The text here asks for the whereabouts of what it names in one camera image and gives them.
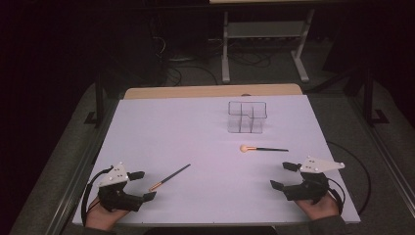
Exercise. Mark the person's right hand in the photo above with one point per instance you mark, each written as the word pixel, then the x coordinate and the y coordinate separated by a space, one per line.
pixel 318 210

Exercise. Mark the person's left hand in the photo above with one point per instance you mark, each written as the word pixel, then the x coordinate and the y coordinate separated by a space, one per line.
pixel 104 218

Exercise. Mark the black metal stand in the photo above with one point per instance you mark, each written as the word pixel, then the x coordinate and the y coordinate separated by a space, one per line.
pixel 368 98
pixel 99 98

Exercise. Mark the round-headed peach makeup brush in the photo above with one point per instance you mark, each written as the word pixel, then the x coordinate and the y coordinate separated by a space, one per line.
pixel 243 148

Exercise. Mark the clear acrylic organizer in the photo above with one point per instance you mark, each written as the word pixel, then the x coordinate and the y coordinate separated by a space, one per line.
pixel 247 117

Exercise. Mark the thin copper-tipped makeup brush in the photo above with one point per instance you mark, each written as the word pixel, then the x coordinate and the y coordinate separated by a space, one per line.
pixel 169 178

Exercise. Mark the white table cover board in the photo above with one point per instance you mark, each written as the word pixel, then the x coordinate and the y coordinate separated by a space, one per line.
pixel 202 137

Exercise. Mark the white metal frame stand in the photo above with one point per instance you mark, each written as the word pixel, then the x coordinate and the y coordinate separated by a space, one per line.
pixel 225 49

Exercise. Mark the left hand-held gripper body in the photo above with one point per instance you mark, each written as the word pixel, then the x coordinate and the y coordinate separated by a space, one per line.
pixel 114 196

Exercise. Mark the aluminium rail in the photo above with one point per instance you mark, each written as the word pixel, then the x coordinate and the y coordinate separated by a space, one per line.
pixel 385 153
pixel 75 182

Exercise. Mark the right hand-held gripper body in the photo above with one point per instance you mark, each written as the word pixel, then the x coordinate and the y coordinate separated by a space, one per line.
pixel 310 189

